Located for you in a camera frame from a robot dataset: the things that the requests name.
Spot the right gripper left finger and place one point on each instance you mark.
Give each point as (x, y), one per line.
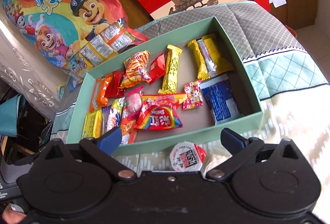
(99, 152)

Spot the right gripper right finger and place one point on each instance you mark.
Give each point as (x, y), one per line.
(241, 149)

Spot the yellow square snack packet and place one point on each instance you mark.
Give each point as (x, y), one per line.
(92, 125)

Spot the colourful fruit candy packet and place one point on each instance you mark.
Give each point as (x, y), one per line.
(115, 113)

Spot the purple candy bar packet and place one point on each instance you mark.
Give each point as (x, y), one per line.
(105, 115)

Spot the orange snack packet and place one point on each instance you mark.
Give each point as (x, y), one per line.
(98, 99)

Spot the blue white snack packet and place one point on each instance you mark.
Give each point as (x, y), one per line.
(218, 94)

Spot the pink candy packet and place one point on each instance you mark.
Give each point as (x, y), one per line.
(134, 101)

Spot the red skittles packet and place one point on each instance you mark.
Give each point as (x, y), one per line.
(159, 112)

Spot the floral red candy packet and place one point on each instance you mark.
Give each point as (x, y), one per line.
(194, 95)

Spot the orange striped chips packet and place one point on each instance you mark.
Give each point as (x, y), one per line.
(136, 70)

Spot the yellow silver snack packet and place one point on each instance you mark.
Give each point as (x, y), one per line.
(210, 62)

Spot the long yellow wafer packet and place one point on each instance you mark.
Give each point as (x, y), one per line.
(169, 85)

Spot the small red candy packet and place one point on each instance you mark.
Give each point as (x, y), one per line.
(157, 68)

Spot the clear round jelly cup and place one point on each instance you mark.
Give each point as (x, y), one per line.
(211, 162)

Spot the red-orange snack stick packet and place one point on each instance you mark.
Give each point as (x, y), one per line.
(129, 133)

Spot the red crinkled candy packet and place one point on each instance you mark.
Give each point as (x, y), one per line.
(113, 90)

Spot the person's left hand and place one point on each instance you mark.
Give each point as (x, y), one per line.
(11, 216)

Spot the mint green cardboard box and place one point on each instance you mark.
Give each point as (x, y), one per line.
(198, 125)

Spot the teal cloth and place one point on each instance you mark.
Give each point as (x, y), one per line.
(10, 114)

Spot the lace curtain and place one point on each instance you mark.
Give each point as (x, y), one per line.
(27, 71)

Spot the cartoon snack gift bag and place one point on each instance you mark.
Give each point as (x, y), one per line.
(74, 35)

